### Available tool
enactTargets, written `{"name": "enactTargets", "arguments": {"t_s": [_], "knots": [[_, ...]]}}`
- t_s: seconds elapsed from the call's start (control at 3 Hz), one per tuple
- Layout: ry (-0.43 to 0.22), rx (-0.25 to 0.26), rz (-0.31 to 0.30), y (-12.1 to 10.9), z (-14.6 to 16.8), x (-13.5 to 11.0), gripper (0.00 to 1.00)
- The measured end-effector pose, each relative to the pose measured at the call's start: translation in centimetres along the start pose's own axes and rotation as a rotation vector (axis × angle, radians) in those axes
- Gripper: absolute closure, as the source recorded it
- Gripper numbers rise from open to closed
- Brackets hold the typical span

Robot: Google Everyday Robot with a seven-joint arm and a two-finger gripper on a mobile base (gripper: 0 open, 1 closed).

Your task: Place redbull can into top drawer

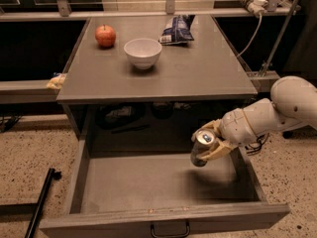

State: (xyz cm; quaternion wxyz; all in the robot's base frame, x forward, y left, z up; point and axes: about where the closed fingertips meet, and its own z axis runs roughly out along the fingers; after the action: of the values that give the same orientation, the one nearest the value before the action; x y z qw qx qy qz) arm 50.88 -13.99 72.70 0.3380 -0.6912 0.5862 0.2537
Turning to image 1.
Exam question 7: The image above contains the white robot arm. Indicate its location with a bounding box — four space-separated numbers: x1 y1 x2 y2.
191 76 317 167

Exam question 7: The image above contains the white power cable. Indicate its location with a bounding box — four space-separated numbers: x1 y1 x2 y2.
235 13 264 60

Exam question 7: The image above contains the white power strip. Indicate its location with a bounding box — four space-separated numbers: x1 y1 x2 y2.
238 0 267 18

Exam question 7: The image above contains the open grey top drawer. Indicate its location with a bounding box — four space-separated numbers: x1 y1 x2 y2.
39 114 291 238

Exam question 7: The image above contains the red apple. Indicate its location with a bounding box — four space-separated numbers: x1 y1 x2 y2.
95 25 116 48

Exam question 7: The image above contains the black metal bar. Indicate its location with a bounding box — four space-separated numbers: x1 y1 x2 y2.
24 168 61 238

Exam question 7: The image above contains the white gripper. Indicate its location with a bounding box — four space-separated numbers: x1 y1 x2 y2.
191 108 257 162

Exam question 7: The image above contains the white bowl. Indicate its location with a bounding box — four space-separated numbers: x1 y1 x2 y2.
124 38 162 69

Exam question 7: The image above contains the black drawer handle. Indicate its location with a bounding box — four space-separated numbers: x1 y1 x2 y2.
151 221 190 238

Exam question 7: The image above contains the silver blue redbull can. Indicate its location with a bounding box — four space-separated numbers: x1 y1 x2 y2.
190 129 216 167

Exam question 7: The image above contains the grey metal rail frame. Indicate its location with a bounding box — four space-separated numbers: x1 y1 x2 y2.
0 0 308 105

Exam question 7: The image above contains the blue chip bag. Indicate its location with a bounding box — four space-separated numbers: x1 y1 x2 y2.
158 15 195 45

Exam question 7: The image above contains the black cable bundle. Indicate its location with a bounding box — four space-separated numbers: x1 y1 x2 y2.
245 133 271 157

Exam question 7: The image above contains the grey cabinet with top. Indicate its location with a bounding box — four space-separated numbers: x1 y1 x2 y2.
55 14 259 141

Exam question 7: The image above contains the yellow crumpled wrapper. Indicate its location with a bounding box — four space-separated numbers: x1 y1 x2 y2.
47 73 66 90

